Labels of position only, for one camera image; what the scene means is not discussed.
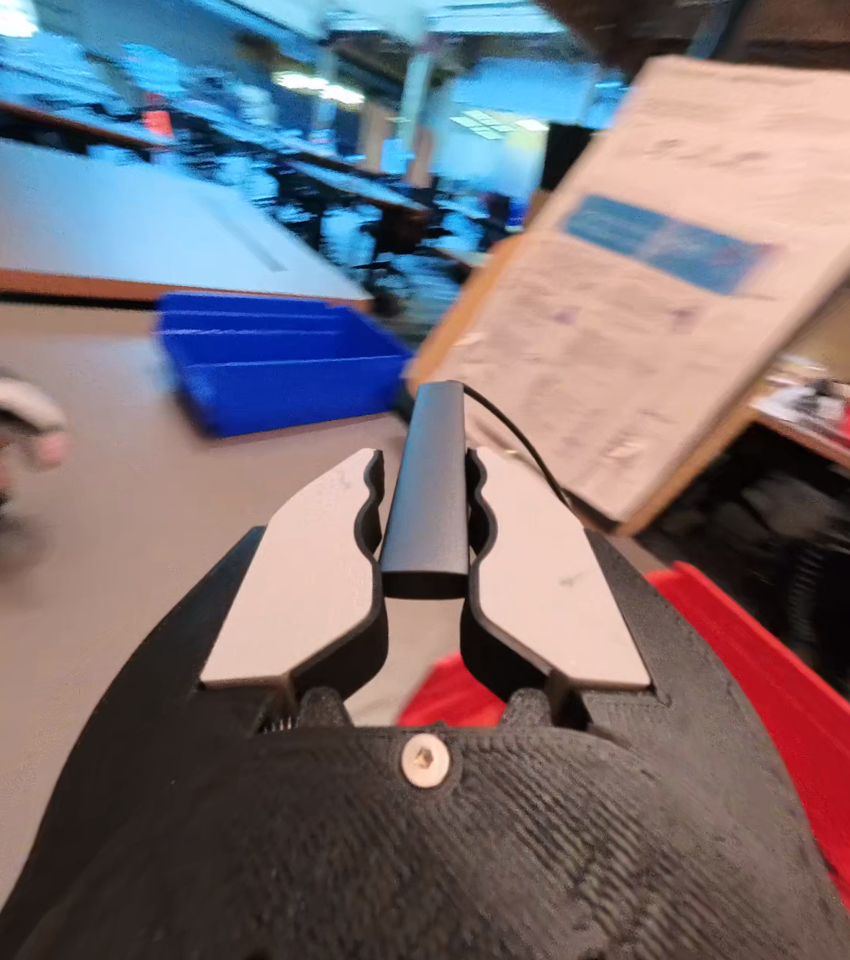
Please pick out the black monitor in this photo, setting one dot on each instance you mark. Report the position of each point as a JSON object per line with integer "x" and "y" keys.
{"x": 567, "y": 157}

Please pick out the grey USB hub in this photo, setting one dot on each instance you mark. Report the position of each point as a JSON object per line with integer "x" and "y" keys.
{"x": 428, "y": 487}

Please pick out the red plastic bin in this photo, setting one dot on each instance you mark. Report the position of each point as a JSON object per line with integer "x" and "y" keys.
{"x": 807, "y": 712}

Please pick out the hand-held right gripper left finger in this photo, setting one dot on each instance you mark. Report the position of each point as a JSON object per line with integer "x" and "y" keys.
{"x": 297, "y": 585}

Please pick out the grey desk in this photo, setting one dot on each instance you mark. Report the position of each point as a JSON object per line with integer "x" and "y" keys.
{"x": 132, "y": 525}

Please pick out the printed paper sheets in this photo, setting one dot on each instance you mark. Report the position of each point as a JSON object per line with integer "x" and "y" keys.
{"x": 657, "y": 337}

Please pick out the blue plastic bin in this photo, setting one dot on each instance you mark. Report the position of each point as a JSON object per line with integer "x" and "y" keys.
{"x": 282, "y": 375}

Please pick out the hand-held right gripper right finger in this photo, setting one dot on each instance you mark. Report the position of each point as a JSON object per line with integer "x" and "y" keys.
{"x": 552, "y": 592}

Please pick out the brown document board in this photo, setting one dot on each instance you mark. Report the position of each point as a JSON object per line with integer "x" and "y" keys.
{"x": 455, "y": 330}

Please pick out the wood-edged grey table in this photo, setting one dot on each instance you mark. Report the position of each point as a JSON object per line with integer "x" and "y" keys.
{"x": 95, "y": 210}

